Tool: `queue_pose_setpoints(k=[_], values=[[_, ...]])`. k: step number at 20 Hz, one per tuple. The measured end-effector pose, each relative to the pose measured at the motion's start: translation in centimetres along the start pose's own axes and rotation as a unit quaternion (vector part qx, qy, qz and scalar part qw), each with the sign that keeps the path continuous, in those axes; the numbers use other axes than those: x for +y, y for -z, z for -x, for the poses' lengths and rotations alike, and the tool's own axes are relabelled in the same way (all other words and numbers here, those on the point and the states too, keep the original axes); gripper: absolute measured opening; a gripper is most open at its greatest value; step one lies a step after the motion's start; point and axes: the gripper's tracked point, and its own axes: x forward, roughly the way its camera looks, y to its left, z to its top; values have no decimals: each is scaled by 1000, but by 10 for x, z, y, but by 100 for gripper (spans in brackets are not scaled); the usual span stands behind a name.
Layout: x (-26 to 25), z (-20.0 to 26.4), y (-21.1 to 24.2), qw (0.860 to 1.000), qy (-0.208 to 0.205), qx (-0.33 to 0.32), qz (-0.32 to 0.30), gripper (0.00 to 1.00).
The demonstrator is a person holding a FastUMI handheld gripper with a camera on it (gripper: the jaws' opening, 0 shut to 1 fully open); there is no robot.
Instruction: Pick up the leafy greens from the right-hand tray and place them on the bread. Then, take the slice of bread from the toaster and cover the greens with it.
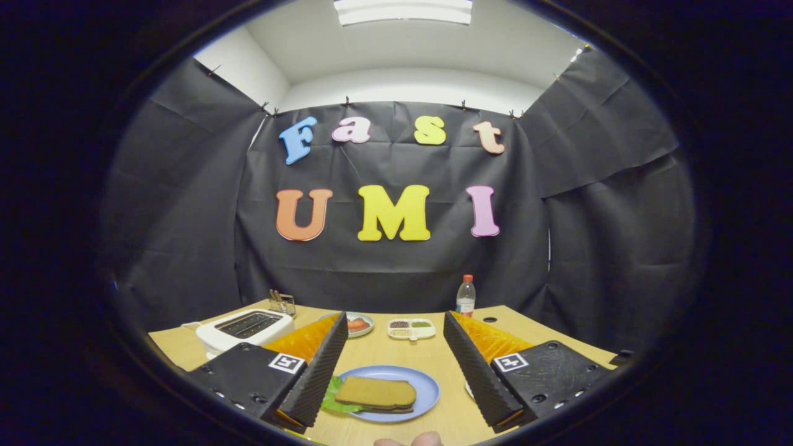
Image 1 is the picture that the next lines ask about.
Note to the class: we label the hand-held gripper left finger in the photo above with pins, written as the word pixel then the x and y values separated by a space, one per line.
pixel 316 371

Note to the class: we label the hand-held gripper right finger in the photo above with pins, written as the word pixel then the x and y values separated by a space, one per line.
pixel 474 371

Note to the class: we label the green lettuce leaf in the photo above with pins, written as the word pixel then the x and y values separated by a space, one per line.
pixel 334 399

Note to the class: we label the brown toast slice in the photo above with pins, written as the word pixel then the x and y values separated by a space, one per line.
pixel 378 391

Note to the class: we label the white square plate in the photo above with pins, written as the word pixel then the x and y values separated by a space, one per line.
pixel 469 390

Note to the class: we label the blue round plate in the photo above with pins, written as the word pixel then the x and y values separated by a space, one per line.
pixel 427 387

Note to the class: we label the white divided condiment dish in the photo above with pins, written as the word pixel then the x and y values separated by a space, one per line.
pixel 427 333

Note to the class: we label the light green plate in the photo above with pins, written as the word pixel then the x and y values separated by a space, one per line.
pixel 365 333

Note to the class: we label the red tomato slice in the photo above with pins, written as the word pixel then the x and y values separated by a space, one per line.
pixel 358 324

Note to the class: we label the clear plastic water bottle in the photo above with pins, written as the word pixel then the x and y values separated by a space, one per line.
pixel 465 300

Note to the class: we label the white toaster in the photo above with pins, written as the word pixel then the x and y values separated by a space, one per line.
pixel 217 337

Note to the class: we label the black backdrop cloth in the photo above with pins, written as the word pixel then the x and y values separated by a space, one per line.
pixel 396 266

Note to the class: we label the ceiling light panel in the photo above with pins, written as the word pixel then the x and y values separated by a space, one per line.
pixel 403 11

